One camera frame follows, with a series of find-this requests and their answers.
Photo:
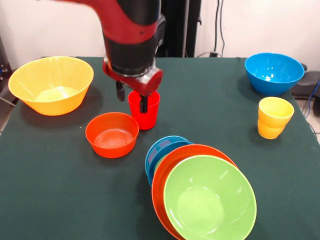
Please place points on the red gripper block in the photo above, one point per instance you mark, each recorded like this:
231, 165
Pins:
147, 83

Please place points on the red cup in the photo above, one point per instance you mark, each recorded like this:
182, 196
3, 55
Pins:
147, 120

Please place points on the small red-orange bowl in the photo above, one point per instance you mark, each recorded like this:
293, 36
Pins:
112, 150

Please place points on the small light blue bowl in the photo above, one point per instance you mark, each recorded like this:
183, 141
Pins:
172, 138

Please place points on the clear blue ribbed bowl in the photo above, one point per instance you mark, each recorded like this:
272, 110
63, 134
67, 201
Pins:
160, 152

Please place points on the small green bowl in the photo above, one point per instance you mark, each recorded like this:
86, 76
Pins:
160, 162

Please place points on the wide shallow red-orange bowl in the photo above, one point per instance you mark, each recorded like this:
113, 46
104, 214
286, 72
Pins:
160, 187

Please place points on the large green bowl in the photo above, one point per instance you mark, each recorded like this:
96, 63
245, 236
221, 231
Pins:
210, 200

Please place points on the large orange bowl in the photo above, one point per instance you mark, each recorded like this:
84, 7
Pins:
50, 105

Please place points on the dark green tablecloth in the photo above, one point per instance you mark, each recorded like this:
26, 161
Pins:
62, 200

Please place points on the black equipment box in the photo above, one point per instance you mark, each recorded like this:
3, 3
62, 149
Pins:
3, 62

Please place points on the yellow cup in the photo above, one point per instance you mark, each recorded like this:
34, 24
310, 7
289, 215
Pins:
272, 125

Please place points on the large blue bowl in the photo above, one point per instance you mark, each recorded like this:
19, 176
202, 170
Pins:
272, 67

